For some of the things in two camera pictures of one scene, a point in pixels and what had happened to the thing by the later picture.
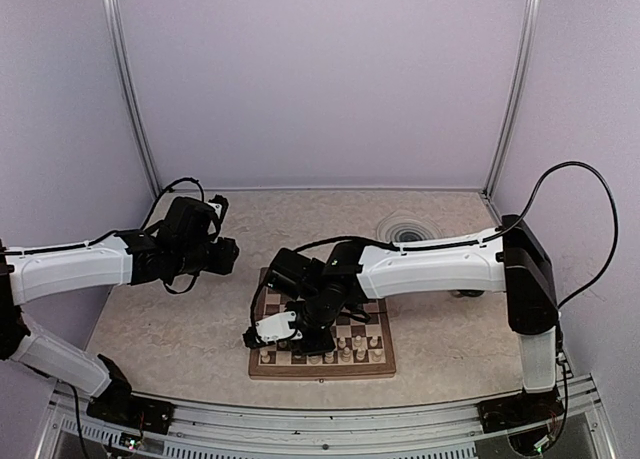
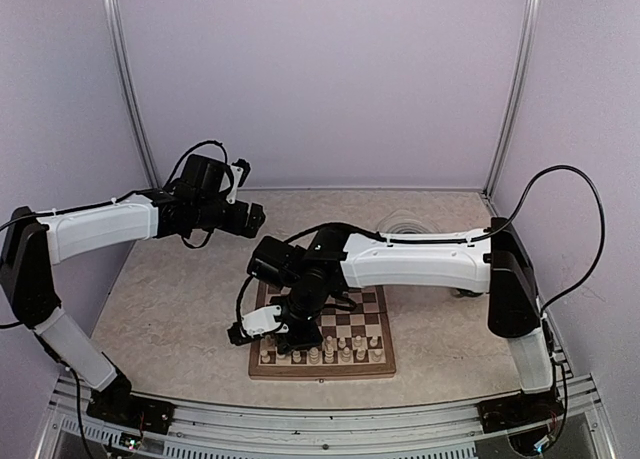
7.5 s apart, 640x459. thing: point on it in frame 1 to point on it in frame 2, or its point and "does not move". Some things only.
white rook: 265,357 does not move
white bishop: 345,357 does not move
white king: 328,357 does not move
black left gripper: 225,261 to 253,223
